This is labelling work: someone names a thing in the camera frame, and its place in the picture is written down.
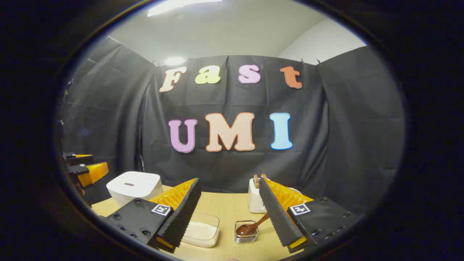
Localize black backdrop cloth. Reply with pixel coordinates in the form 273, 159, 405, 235
58, 36, 406, 214

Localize white toaster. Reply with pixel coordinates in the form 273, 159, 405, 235
248, 178, 269, 214

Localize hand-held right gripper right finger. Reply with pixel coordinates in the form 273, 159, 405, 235
258, 177, 363, 253

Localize clear plastic container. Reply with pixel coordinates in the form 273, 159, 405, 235
181, 212, 220, 248

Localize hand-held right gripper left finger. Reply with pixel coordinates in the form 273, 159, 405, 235
105, 178, 202, 253

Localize white rice cooker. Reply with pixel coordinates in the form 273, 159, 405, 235
106, 171, 163, 207

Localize brown wooden spoon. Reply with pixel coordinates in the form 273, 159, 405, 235
236, 213, 270, 236

